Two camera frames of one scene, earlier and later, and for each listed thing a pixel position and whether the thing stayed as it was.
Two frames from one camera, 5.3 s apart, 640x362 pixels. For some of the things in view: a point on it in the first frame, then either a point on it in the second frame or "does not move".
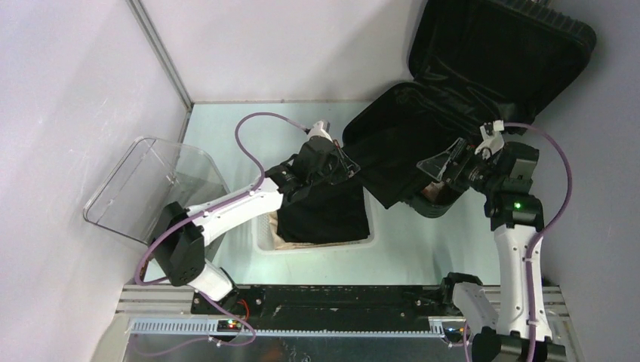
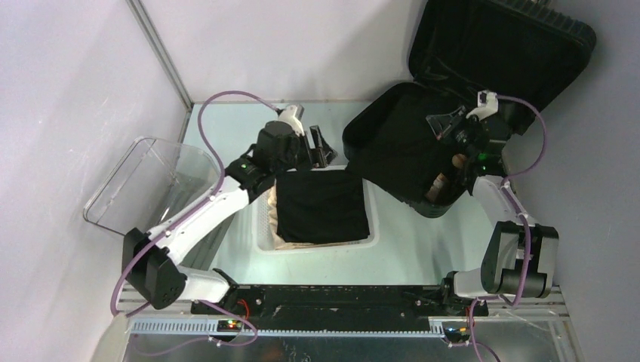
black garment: (327, 213) does not move
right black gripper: (462, 152) to (441, 123)
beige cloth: (282, 244) does not move
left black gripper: (346, 167) to (312, 158)
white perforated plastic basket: (264, 238) does not move
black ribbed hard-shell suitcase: (487, 64) does not move
